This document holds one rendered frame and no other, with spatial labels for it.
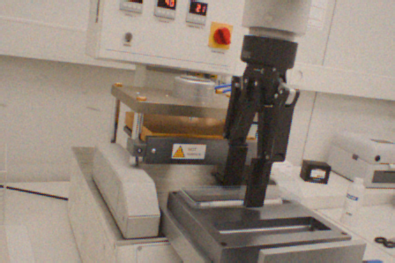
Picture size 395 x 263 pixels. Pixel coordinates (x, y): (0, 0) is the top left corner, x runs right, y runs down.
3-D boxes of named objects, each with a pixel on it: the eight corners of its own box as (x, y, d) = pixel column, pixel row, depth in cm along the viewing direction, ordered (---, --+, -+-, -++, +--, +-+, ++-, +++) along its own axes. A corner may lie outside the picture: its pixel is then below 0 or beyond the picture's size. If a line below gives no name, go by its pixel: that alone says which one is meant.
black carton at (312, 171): (299, 176, 148) (302, 158, 147) (321, 179, 149) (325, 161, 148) (303, 181, 142) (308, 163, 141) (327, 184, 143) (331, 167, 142)
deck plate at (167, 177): (70, 149, 95) (70, 145, 95) (199, 153, 110) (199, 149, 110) (116, 246, 55) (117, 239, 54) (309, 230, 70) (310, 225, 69)
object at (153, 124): (122, 130, 80) (128, 84, 78) (217, 135, 90) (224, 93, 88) (149, 156, 65) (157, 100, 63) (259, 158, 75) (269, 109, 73)
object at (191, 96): (100, 121, 85) (107, 61, 82) (224, 129, 98) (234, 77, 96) (130, 156, 64) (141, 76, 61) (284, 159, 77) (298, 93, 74)
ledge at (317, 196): (184, 178, 139) (186, 167, 138) (350, 176, 178) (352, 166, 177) (227, 215, 113) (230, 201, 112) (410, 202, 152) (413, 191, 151)
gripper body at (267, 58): (232, 32, 56) (221, 96, 58) (266, 33, 48) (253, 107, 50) (275, 40, 59) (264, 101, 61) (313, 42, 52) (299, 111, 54)
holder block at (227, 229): (166, 206, 58) (168, 190, 58) (275, 202, 67) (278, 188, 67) (218, 268, 44) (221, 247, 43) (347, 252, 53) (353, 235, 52)
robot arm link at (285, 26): (271, -13, 47) (262, 33, 48) (347, 6, 52) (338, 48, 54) (221, -7, 58) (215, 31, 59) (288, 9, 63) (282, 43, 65)
